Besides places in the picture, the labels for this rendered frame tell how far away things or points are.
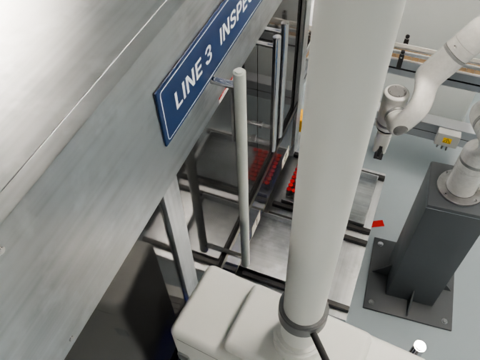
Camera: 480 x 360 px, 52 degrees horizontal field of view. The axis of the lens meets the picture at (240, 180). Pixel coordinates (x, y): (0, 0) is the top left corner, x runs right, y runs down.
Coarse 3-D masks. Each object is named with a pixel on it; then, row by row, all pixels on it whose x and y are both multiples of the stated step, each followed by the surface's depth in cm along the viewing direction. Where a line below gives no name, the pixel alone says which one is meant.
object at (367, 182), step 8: (360, 176) 210; (368, 176) 208; (376, 176) 206; (360, 184) 207; (368, 184) 207; (360, 192) 204; (368, 192) 204; (288, 200) 203; (360, 200) 202; (368, 200) 202; (352, 208) 200; (360, 208) 199; (368, 208) 195; (352, 216) 197; (360, 216) 197; (360, 224) 192
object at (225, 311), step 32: (224, 288) 106; (256, 288) 102; (192, 320) 102; (224, 320) 102; (256, 320) 98; (192, 352) 104; (224, 352) 98; (256, 352) 94; (352, 352) 94; (384, 352) 97
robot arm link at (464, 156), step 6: (474, 126) 180; (468, 144) 189; (474, 144) 187; (462, 150) 191; (468, 150) 186; (474, 150) 182; (462, 156) 190; (468, 156) 187; (474, 156) 183; (462, 162) 191; (468, 162) 188; (474, 162) 186; (474, 168) 188
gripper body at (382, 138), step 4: (380, 132) 175; (384, 132) 174; (376, 136) 176; (380, 136) 175; (384, 136) 174; (388, 136) 174; (376, 140) 177; (380, 140) 176; (384, 140) 175; (388, 140) 175; (376, 144) 178; (380, 144) 177; (384, 144) 176; (388, 144) 178; (372, 148) 182; (376, 148) 179; (384, 148) 178; (384, 152) 179
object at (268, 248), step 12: (264, 216) 198; (276, 216) 194; (264, 228) 195; (276, 228) 194; (288, 228) 194; (252, 240) 191; (264, 240) 191; (276, 240) 191; (288, 240) 191; (252, 252) 188; (264, 252) 188; (276, 252) 188; (288, 252) 188; (240, 264) 185; (252, 264) 185; (264, 264) 185; (276, 264) 184; (264, 276) 180; (276, 276) 181
